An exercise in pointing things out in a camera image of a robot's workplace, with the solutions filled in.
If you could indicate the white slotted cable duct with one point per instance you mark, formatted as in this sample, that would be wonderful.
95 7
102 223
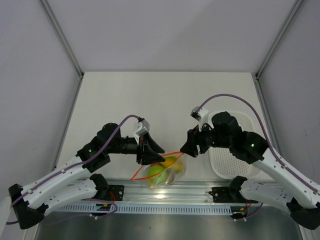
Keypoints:
132 208

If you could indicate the aluminium frame post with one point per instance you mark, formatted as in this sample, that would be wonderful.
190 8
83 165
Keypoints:
45 5
280 36

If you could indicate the small yellow orange fruit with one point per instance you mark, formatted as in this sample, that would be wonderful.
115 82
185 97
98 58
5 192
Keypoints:
169 161

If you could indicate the clear orange zip top bag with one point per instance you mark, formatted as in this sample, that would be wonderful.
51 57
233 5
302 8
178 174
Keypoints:
141 174

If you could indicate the white perforated plastic basket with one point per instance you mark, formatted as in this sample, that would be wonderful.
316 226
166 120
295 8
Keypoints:
227 166

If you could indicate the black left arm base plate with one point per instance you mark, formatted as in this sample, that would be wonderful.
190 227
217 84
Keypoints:
115 193

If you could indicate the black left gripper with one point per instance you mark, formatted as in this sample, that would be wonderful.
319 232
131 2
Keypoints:
148 157

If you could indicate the right aluminium frame post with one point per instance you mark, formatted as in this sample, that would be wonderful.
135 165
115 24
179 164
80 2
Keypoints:
280 36

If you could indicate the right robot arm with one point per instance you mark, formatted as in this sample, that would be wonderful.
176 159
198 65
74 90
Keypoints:
299 196

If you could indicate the left aluminium frame post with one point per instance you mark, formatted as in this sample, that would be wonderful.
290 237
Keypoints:
45 5

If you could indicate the aluminium front rail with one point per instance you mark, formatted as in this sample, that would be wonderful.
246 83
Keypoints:
181 192

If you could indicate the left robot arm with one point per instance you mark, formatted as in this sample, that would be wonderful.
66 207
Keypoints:
78 179

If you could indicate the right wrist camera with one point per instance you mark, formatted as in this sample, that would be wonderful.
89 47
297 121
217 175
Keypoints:
201 115

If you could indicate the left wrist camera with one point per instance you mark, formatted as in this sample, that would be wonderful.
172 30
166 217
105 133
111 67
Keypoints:
140 128

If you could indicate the green apple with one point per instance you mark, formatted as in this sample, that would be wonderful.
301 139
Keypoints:
157 175

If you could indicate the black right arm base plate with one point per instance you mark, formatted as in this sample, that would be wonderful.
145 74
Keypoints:
221 194

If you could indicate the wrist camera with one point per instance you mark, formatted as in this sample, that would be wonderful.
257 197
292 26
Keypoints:
201 115
140 128

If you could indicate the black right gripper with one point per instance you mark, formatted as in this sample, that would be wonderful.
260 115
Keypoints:
194 138

